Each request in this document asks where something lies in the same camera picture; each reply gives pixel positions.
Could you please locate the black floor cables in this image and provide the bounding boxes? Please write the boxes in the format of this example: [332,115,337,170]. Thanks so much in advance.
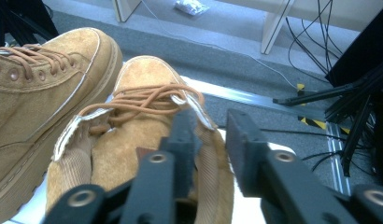
[285,0,345,77]

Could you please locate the black metal stand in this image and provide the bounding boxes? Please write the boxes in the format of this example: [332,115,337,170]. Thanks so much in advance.
[272,59,383,178]
[0,0,60,49]

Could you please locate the thin white floor cable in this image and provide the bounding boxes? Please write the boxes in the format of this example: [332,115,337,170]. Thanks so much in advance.
[140,0,299,91]

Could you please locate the grey two-tier shoe rack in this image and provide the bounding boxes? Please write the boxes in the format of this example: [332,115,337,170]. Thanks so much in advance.
[2,76,296,224]

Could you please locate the clear plastic bag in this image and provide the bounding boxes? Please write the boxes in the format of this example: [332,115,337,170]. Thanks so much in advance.
[174,0,210,17]

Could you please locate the aluminium floor rail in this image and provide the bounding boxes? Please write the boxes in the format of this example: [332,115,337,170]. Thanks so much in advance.
[325,121,352,196]
[192,83,327,121]

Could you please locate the black curtain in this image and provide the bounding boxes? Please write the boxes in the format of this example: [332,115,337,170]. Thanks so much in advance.
[324,2,383,88]

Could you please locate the tan suede boot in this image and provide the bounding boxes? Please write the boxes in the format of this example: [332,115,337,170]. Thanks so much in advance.
[0,27,124,224]
[44,55,235,224]

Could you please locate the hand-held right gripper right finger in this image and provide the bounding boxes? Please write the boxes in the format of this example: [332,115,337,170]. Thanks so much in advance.
[225,108,349,224]

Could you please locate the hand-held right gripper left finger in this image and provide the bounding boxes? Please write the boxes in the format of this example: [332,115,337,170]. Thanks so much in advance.
[121,108,197,224]

